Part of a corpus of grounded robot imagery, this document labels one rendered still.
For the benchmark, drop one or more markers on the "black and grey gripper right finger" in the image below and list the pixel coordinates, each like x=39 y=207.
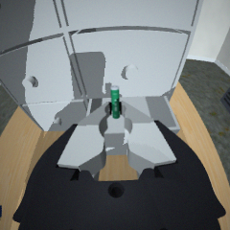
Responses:
x=150 y=144

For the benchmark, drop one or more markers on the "green aaa battery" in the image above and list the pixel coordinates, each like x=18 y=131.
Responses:
x=115 y=101

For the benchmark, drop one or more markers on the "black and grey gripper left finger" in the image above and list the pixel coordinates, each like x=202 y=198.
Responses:
x=80 y=148

